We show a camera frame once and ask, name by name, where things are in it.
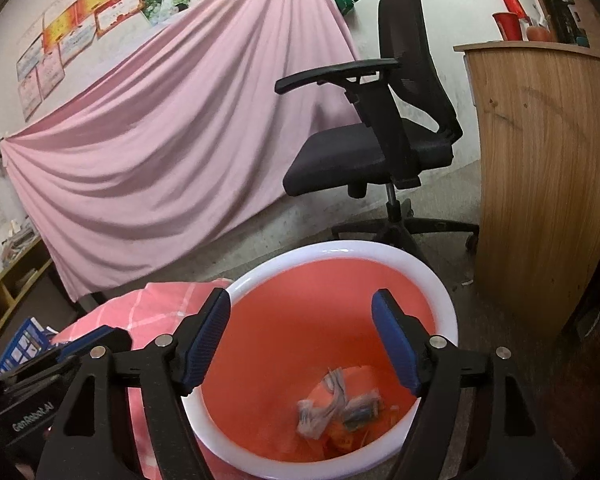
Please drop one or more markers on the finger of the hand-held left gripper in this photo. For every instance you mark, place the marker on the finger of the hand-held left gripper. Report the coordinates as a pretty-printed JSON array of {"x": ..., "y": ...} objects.
[
  {"x": 40, "y": 370},
  {"x": 105, "y": 340}
]

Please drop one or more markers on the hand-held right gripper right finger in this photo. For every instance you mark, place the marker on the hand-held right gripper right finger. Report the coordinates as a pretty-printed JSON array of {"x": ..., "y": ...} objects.
[{"x": 397, "y": 345}]

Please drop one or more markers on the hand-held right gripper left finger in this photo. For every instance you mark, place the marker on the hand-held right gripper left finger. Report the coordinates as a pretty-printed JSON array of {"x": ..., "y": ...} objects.
[{"x": 205, "y": 345}]

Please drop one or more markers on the red bucket with white rim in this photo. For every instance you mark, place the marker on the red bucket with white rim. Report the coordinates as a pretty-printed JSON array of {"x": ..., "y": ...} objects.
[{"x": 305, "y": 320}]

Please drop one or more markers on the blue printed box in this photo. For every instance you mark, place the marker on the blue printed box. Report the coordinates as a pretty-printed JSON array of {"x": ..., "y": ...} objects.
[{"x": 22, "y": 345}]

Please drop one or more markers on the pink checked tablecloth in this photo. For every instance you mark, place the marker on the pink checked tablecloth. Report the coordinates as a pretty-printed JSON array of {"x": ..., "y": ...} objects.
[{"x": 145, "y": 310}]

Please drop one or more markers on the stack of newspapers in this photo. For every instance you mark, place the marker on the stack of newspapers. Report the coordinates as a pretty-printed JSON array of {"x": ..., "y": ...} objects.
[{"x": 17, "y": 242}]

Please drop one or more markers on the black office chair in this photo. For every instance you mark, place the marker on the black office chair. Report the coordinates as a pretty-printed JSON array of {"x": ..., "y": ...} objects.
[{"x": 340, "y": 160}]

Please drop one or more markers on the pink hanging cloth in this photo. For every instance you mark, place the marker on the pink hanging cloth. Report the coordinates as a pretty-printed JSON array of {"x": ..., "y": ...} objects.
[{"x": 155, "y": 135}]

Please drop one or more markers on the wooden counter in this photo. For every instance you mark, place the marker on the wooden counter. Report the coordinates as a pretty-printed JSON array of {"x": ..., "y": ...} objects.
[{"x": 540, "y": 185}]

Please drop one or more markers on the green photo print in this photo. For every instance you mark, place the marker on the green photo print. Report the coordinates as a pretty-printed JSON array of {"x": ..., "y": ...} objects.
[
  {"x": 152, "y": 7},
  {"x": 177, "y": 5}
]

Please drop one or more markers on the red cup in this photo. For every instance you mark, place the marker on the red cup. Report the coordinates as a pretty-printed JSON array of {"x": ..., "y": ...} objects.
[{"x": 507, "y": 27}]

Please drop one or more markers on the red round fruit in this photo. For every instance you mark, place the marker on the red round fruit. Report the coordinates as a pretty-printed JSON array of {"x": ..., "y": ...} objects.
[{"x": 539, "y": 34}]

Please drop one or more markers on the small teal container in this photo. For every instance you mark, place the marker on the small teal container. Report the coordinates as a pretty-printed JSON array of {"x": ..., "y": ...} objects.
[{"x": 582, "y": 41}]

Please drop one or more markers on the wooden wall shelf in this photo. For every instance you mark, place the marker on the wooden wall shelf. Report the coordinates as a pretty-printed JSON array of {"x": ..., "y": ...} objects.
[{"x": 10, "y": 285}]

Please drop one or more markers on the row of wall certificates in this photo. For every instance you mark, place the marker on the row of wall certificates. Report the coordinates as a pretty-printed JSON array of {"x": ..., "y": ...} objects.
[{"x": 115, "y": 10}]

